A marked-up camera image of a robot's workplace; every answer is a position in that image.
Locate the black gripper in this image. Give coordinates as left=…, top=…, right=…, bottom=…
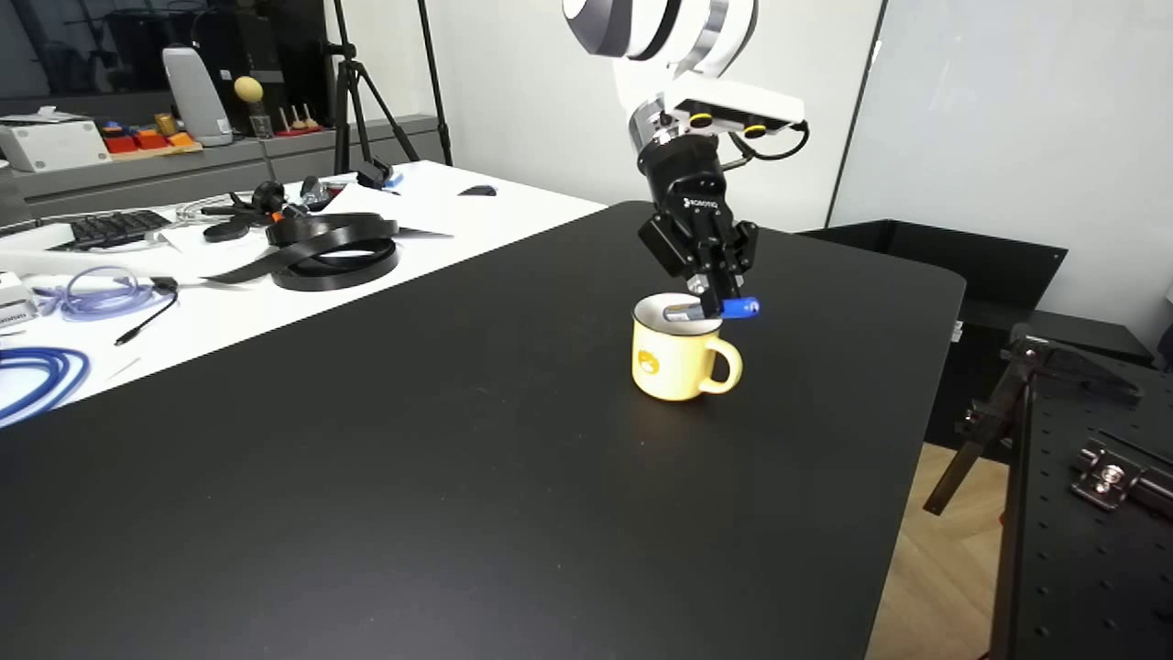
left=635, top=126, right=762, bottom=303

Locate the blue and white marker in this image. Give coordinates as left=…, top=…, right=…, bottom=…
left=654, top=295, right=766, bottom=332

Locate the yellow enamel mug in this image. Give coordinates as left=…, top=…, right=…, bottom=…
left=626, top=291, right=749, bottom=406

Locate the black thin pole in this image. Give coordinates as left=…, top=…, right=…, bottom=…
left=413, top=0, right=459, bottom=169

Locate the black angled stand leg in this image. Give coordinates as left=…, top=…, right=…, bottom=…
left=920, top=344, right=1043, bottom=519

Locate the black and blue small object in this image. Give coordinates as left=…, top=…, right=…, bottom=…
left=353, top=158, right=408, bottom=197

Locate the small black device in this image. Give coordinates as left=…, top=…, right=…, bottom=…
left=298, top=178, right=353, bottom=218

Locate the metal clamp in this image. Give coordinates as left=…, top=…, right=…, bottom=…
left=1070, top=439, right=1173, bottom=519

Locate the yellow ball on black stand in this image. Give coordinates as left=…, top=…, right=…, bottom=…
left=196, top=75, right=298, bottom=247

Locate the black perforated side table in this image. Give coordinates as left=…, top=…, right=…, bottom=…
left=987, top=308, right=1173, bottom=660

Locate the grey white upright device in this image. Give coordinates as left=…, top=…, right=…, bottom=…
left=157, top=46, right=237, bottom=152

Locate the grey bench shelf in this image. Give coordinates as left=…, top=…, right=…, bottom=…
left=0, top=115, right=448, bottom=228

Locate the colourful toy blocks tray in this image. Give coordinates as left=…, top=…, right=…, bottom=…
left=97, top=115, right=205, bottom=162

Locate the black keyboard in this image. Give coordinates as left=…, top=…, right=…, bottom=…
left=64, top=204, right=177, bottom=255

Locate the white box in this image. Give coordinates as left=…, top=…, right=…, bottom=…
left=0, top=115, right=112, bottom=178

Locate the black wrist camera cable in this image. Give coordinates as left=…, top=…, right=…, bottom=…
left=724, top=119, right=815, bottom=169

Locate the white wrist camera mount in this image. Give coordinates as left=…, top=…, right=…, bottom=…
left=654, top=71, right=815, bottom=146

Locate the black coiled strap headset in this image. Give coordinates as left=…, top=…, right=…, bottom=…
left=267, top=208, right=403, bottom=295

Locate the black camera tripod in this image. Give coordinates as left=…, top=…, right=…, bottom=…
left=321, top=0, right=426, bottom=178

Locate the black cable with plug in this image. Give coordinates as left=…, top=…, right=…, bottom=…
left=112, top=277, right=183, bottom=349

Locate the translucent coiled cable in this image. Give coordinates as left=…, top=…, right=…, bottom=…
left=33, top=261, right=164, bottom=325

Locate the blue coiled cable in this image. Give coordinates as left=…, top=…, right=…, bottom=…
left=0, top=344, right=94, bottom=433

